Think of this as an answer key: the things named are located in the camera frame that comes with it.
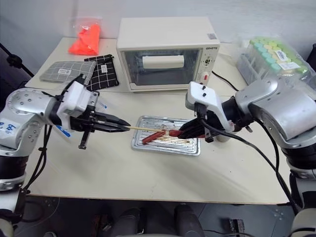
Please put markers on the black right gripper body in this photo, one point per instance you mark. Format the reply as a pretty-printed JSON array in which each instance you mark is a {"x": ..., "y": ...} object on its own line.
[{"x": 214, "y": 123}]

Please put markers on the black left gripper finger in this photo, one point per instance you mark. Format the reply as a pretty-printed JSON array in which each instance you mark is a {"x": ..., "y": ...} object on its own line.
[
  {"x": 116, "y": 120},
  {"x": 111, "y": 127}
]

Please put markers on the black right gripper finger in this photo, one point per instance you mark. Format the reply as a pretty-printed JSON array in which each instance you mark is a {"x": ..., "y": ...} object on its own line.
[
  {"x": 192, "y": 134},
  {"x": 193, "y": 125}
]

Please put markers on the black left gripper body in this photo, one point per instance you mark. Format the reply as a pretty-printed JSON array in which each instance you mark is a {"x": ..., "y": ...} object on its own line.
[{"x": 85, "y": 122}]

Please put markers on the red sausage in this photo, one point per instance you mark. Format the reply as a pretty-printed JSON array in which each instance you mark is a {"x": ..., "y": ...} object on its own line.
[
  {"x": 153, "y": 137},
  {"x": 174, "y": 132}
]

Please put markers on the thin wooden skewer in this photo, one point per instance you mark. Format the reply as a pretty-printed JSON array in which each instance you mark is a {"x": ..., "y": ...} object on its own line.
[{"x": 145, "y": 128}]

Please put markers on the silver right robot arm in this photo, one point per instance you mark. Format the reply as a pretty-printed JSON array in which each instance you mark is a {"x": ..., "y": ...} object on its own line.
[{"x": 271, "y": 98}]

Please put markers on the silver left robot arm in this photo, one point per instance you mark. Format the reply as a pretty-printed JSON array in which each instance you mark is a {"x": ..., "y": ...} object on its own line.
[{"x": 22, "y": 103}]

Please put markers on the silver metal baking tray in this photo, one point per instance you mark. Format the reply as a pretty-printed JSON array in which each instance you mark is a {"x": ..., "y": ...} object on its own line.
[{"x": 165, "y": 145}]

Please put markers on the black checked fabric pouch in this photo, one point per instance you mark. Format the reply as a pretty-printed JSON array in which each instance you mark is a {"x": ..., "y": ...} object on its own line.
[{"x": 105, "y": 71}]

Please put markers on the grey checked fabric pouch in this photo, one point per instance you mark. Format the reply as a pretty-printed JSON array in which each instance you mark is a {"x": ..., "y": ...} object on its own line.
[{"x": 66, "y": 71}]

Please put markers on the clear bag with orange contents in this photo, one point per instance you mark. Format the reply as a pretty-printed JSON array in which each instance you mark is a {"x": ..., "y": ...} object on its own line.
[{"x": 86, "y": 42}]

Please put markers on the dark rounded shape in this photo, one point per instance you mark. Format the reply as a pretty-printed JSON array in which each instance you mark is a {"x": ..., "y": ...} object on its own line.
[
  {"x": 130, "y": 222},
  {"x": 188, "y": 221}
]

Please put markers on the bagged pastel-lidded bottles pack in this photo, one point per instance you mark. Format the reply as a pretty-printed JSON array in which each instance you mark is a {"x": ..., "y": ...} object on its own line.
[{"x": 276, "y": 56}]

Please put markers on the cream toaster oven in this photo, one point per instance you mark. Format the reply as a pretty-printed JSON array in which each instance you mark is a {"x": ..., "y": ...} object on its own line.
[{"x": 158, "y": 37}]

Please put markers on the black stand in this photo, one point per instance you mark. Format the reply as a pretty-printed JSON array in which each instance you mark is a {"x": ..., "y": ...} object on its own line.
[{"x": 11, "y": 64}]

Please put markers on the small black floor device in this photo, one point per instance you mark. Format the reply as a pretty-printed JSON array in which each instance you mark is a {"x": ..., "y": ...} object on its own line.
[{"x": 236, "y": 225}]

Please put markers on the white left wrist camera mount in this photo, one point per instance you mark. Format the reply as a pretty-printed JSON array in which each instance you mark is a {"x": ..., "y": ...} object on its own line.
[{"x": 75, "y": 100}]

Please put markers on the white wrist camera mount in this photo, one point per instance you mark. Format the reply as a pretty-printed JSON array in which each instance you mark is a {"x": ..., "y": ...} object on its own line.
[
  {"x": 75, "y": 100},
  {"x": 209, "y": 98}
]

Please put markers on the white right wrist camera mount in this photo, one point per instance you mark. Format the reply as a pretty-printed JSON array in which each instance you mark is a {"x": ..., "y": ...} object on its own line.
[{"x": 209, "y": 98}]

